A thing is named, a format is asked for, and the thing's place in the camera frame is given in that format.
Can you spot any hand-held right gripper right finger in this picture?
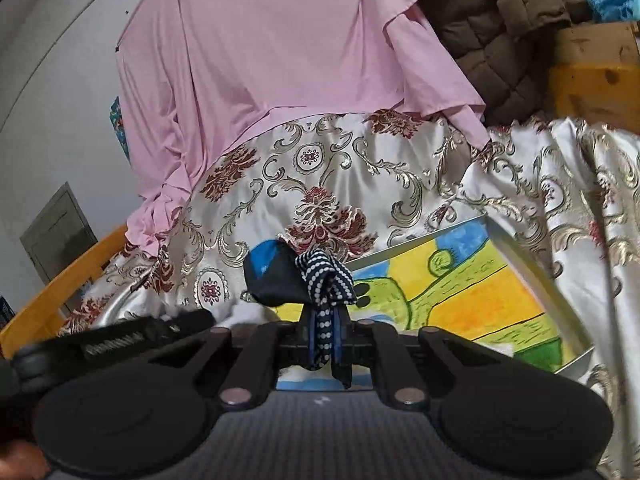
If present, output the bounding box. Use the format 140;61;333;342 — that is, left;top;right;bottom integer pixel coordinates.
332;306;531;411

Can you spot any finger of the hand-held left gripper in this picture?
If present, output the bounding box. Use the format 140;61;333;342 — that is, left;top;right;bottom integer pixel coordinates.
150;308;217;343

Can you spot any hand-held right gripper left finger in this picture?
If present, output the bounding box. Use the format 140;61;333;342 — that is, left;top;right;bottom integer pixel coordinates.
125;306;321;409

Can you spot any navy white-dotted sock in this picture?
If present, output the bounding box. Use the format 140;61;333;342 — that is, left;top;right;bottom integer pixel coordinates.
295;247;358;388

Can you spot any black and blue sock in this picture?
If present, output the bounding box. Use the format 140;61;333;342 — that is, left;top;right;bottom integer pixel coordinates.
243;241;371;308

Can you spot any grey box with painted bottom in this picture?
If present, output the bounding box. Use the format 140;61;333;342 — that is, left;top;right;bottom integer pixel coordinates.
275;215;596;393

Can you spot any grey door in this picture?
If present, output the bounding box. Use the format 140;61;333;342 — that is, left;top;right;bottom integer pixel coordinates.
20;182;98;286

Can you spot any floral satin blanket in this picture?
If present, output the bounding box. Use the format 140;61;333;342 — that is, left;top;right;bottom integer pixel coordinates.
60;110;640;480

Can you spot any pink bed sheet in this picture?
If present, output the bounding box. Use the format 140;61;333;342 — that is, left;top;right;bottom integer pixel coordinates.
115;0;493;256

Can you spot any brown quilted jacket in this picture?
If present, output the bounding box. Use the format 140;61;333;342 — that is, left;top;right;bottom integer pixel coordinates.
417;0;601;126

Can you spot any wooden bench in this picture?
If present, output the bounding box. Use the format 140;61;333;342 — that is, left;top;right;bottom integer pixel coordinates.
547;22;640;133

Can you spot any blue cloth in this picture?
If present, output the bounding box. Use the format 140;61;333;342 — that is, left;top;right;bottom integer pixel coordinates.
587;0;640;23

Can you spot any wooden bed rail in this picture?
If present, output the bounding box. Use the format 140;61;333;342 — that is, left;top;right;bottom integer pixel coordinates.
0;222;131;346

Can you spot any teal wall poster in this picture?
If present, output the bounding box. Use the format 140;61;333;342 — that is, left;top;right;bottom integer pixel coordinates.
109;95;132;163

